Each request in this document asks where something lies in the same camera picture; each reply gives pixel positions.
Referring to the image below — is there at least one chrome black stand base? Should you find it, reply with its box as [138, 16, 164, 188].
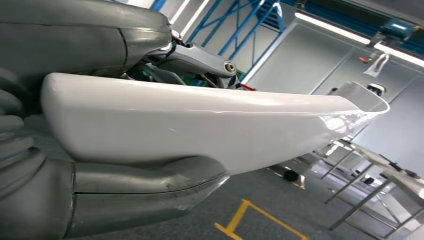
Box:
[267, 163, 306, 190]

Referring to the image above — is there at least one ceiling light strip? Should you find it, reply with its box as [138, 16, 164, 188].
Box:
[294, 11, 371, 46]
[374, 42, 424, 69]

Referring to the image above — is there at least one blue metal shelf rack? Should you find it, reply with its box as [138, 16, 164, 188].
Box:
[150, 0, 287, 72]

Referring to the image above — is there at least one blue overhead hoist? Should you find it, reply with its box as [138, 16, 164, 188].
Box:
[368, 18, 418, 47]

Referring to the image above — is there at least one stainless steel workbench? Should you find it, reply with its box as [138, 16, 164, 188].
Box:
[311, 137, 424, 240]

